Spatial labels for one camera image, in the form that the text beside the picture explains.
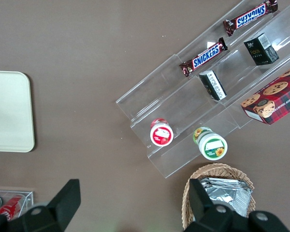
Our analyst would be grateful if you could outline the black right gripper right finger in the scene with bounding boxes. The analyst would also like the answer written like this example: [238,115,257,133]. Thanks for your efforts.
[185,178,251,232]

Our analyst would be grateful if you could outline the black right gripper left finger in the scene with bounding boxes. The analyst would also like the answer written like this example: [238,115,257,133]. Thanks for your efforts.
[12,178,81,232]

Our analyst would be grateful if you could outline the light tan wicker basket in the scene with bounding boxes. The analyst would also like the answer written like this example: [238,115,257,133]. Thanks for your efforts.
[181,163,257,232]

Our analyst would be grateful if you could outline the beige plastic tray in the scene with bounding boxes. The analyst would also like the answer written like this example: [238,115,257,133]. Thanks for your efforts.
[0,71,36,153]

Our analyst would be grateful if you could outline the clear acrylic bottle rack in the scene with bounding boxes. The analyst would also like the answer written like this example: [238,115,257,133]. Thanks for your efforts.
[0,189,35,219]

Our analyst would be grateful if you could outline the silver foil packets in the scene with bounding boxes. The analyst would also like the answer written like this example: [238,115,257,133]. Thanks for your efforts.
[199,177,253,218]

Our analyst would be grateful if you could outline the green lid yogurt cup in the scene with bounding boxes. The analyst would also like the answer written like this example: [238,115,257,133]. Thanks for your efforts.
[192,127,228,161]

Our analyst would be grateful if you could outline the red lid yogurt cup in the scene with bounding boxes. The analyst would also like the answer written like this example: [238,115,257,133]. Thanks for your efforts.
[149,117,174,147]

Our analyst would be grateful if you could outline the clear acrylic stepped shelf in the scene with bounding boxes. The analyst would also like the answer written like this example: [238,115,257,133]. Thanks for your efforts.
[115,0,290,179]

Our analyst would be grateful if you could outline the small black box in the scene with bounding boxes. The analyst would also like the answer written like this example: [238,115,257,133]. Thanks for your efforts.
[243,32,280,66]
[198,70,228,102]

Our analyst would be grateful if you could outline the red plaid cookie box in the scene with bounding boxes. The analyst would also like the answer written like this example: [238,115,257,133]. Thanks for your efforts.
[240,62,290,126]

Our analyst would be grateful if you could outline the snickers chocolate bar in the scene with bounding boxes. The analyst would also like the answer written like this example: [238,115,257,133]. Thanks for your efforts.
[179,37,229,78]
[222,0,279,37]

